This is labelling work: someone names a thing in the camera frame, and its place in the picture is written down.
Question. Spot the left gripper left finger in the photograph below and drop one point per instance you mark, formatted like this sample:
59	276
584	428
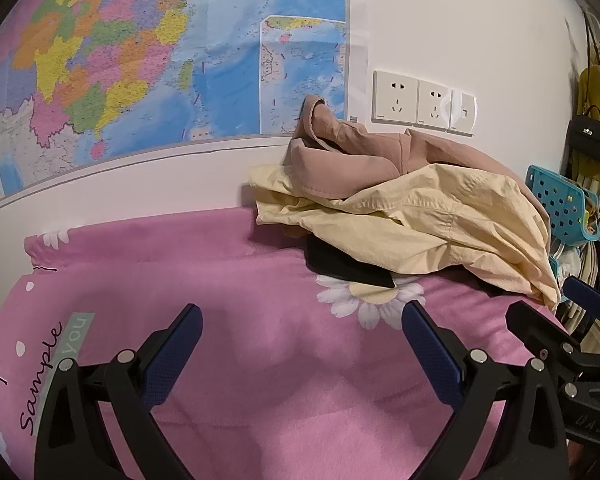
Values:
73	441

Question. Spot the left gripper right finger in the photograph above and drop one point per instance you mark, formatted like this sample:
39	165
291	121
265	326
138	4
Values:
530	441

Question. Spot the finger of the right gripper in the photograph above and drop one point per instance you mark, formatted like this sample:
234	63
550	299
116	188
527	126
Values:
582	294
542	337

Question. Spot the dusty pink jacket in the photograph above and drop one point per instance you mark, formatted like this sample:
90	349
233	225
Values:
334	159

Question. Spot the blue plastic basket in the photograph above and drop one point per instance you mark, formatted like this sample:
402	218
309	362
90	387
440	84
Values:
574	211

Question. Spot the black handbag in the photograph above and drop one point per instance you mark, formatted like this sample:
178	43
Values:
583	133

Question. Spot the pink floral bed sheet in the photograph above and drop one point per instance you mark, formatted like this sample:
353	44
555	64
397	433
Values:
295	374

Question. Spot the cream yellow jacket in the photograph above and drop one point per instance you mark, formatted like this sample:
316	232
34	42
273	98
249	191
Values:
423	222

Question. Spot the black garment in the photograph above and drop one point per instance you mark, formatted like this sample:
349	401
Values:
325	259

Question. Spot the white wall switch right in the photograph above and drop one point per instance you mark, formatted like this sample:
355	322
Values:
463	113

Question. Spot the white wall socket middle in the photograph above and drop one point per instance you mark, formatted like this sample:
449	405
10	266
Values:
433	105

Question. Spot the white wall socket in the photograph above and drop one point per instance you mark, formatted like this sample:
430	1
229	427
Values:
433	105
394	98

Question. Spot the white wall socket left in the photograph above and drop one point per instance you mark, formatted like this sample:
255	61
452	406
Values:
394	98

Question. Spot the colourful wall map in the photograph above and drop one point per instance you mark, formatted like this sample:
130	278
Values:
91	84

